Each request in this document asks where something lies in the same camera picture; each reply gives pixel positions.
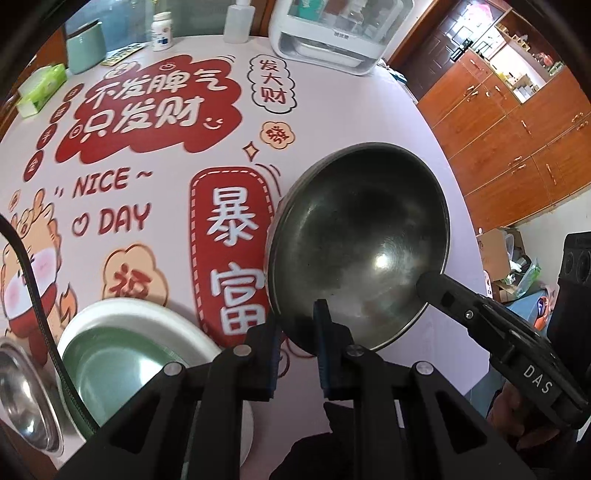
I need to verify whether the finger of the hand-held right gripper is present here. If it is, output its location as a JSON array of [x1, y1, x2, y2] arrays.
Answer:
[[416, 271, 497, 335]]

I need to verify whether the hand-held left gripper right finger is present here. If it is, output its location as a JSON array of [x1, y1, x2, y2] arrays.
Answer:
[[313, 299, 527, 480]]

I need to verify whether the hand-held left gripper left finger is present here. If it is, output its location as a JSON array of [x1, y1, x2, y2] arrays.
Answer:
[[55, 318, 283, 480]]

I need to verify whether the pink bowl with steel lining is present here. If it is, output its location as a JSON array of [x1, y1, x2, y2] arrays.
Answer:
[[265, 142, 452, 357]]

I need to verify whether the large white plate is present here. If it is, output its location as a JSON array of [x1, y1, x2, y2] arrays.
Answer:
[[54, 298, 256, 472]]

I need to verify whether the green plate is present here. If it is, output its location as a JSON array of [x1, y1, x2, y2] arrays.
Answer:
[[62, 329, 218, 437]]

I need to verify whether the wide steel bowl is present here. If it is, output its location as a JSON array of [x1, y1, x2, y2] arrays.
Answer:
[[0, 337, 64, 459]]

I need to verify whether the person's right hand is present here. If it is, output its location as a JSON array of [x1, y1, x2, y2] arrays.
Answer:
[[487, 383, 571, 455]]

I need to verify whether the cardboard box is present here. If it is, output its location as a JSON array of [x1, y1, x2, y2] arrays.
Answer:
[[475, 227, 527, 301]]

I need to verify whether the dark wooden door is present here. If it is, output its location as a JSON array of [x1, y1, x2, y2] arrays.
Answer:
[[402, 0, 467, 100]]

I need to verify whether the white storage box clear lid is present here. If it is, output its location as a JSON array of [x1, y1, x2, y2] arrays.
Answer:
[[269, 0, 416, 77]]

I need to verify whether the clear squeeze bottle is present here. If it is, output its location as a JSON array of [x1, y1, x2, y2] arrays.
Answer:
[[224, 0, 252, 44]]

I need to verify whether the white pill bottle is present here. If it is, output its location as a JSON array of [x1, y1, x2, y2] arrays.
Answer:
[[151, 11, 175, 51]]

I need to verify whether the green tissue box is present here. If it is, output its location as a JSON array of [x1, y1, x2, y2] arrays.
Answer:
[[16, 64, 68, 116]]

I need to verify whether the green canister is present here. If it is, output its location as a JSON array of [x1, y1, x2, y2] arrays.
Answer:
[[65, 21, 109, 75]]

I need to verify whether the frosted glass door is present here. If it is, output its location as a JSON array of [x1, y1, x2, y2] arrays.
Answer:
[[62, 0, 232, 42]]

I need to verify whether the wooden wall cabinet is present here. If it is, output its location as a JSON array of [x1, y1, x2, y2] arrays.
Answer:
[[418, 0, 591, 227]]

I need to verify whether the black cable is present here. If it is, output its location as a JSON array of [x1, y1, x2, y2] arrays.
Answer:
[[0, 215, 99, 437]]

